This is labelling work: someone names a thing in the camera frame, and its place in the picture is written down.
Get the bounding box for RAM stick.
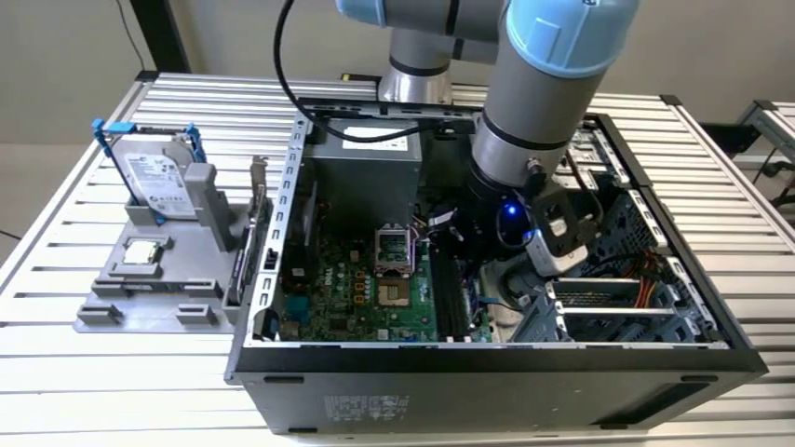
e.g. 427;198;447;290
93;278;223;291
451;254;475;340

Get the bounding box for RAM slot white clips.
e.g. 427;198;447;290
434;260;455;342
458;263;474;343

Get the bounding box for metal socket cover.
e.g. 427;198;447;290
374;226;417;277

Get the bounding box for CPU socket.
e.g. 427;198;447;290
378;278;413;307

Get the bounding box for grey power supply unit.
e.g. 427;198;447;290
307;117;425;234

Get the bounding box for grey metal drive cage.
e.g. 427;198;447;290
546;121;624;197

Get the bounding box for perforated metal disk bay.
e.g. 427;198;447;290
510;275;696;345

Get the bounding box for green motherboard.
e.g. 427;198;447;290
277;227;498;345

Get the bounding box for black PC case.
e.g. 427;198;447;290
223;95;772;437

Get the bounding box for graphics card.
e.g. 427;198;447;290
225;156;279;308

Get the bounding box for grey parts rack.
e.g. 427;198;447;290
73;162;242;335

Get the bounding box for hard disk in blue carrier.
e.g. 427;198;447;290
90;118;209;224

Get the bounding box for silver CPU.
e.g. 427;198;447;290
121;240;165;266

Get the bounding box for wire locking lever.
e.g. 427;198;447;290
407;232;431;278

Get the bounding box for orange red drive wires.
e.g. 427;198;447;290
630;249;664;311

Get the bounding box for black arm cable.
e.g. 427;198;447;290
273;0;486;143

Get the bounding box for aluminium frame table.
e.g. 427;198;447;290
733;100;795;209

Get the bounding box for black stand post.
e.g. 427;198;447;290
127;0;193;75

